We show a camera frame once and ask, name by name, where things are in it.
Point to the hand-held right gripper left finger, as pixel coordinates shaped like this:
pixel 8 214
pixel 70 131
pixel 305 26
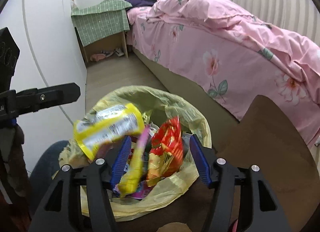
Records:
pixel 122 164

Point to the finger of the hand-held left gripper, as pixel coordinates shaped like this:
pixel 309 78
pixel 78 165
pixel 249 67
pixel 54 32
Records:
pixel 50 97

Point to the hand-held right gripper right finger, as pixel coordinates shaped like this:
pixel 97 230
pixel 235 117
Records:
pixel 200 159

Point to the pink yellow snack packet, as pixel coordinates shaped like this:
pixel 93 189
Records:
pixel 132 172

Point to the pink cartoon wrapper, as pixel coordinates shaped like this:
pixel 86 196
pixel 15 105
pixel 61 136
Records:
pixel 142 193

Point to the red yellow snack packet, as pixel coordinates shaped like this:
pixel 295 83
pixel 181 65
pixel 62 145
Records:
pixel 166 147

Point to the yellow silver snack packet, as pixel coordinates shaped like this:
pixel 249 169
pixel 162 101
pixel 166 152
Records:
pixel 107 124

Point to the yellow trash bag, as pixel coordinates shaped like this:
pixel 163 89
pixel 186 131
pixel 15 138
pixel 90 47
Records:
pixel 160 97

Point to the person's left forearm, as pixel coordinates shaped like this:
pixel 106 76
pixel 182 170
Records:
pixel 13 162

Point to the pink slipper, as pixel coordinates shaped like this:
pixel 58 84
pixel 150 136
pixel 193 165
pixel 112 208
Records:
pixel 97 58

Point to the person's leg in jeans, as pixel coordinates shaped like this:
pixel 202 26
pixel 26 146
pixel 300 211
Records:
pixel 47 167

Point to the white dark shoe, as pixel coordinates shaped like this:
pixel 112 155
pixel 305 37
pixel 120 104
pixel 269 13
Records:
pixel 107 54
pixel 119 52

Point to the wooden nightstand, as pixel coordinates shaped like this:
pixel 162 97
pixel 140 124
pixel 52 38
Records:
pixel 105 44

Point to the green checked cloth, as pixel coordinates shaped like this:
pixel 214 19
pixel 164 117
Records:
pixel 102 19

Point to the pink floral bed sheet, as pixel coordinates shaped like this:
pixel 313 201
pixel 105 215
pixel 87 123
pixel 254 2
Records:
pixel 190 54

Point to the pink floral quilt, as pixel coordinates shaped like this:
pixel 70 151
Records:
pixel 212 12

